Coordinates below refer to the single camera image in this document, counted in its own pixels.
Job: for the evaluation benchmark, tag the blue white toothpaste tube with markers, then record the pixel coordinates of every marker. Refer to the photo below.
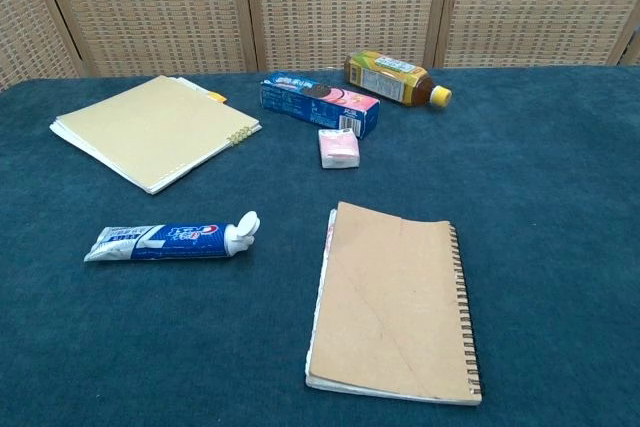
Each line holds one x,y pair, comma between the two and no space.
165,242

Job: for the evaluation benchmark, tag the yellow tea bottle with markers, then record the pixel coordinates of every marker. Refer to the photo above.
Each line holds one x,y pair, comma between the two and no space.
385,77

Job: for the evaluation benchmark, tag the pink tissue pack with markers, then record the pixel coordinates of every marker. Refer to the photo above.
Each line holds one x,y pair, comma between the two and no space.
339,147

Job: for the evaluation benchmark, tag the blue cookie box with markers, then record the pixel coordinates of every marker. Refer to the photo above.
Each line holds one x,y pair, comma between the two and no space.
310,108

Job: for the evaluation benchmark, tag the brown spiral notebook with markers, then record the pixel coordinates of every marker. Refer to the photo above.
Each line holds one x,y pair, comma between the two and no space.
390,307

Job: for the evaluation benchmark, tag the teal table cloth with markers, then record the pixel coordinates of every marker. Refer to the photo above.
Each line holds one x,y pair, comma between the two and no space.
200,347

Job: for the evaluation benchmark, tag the woven folding screen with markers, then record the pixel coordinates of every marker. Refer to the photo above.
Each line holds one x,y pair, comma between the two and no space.
150,7

